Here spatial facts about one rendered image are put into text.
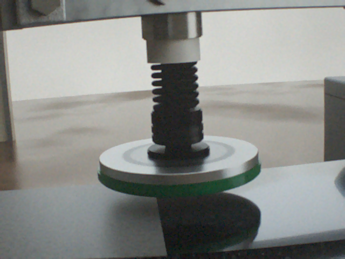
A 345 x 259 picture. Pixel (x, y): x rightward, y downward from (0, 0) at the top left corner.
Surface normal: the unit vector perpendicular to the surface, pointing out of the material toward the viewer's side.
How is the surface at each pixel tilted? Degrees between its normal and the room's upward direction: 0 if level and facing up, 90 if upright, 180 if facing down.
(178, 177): 90
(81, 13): 90
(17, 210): 0
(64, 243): 0
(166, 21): 90
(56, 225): 0
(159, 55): 90
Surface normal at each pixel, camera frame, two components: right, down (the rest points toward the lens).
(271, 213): -0.05, -0.98
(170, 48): -0.14, 0.20
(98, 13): 0.52, 0.14
